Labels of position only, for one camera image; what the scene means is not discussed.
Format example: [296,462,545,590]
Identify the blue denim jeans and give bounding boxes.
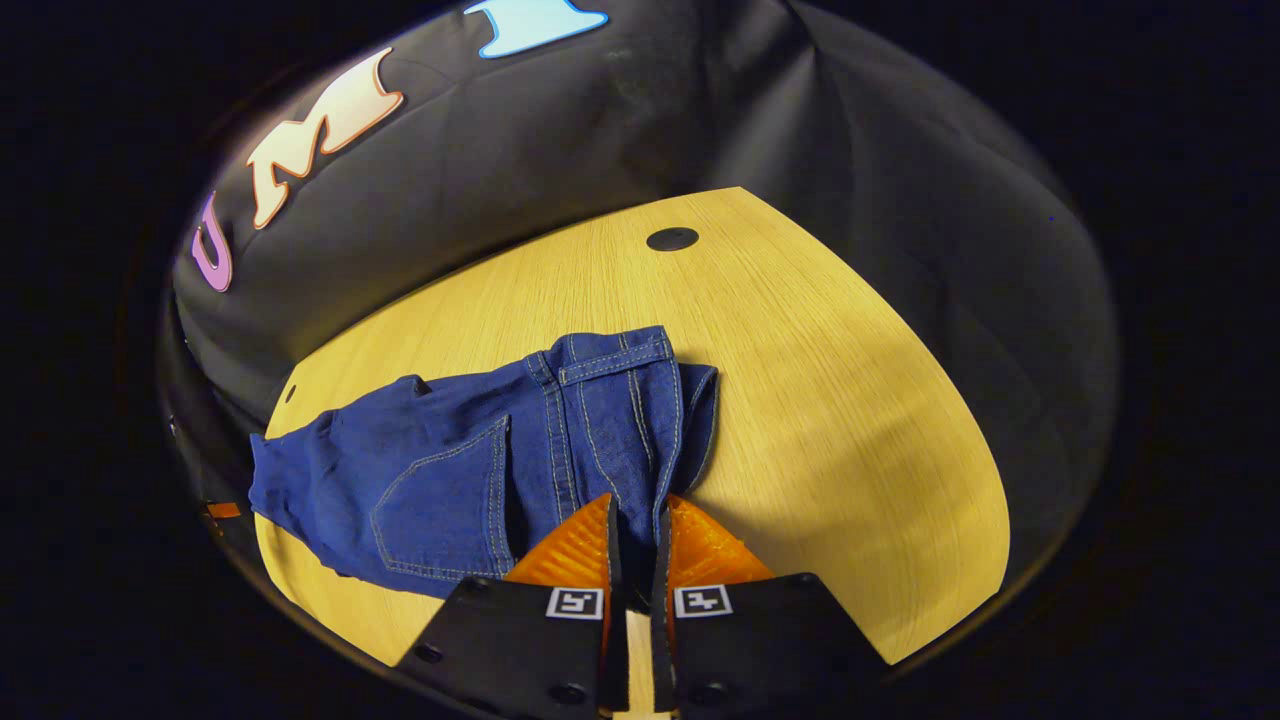
[248,325,721,601]

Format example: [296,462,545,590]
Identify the black backdrop cloth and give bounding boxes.
[165,0,1121,641]

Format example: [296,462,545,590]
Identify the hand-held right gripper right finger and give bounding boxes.
[648,493,893,715]

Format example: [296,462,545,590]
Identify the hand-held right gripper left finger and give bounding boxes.
[393,490,631,717]

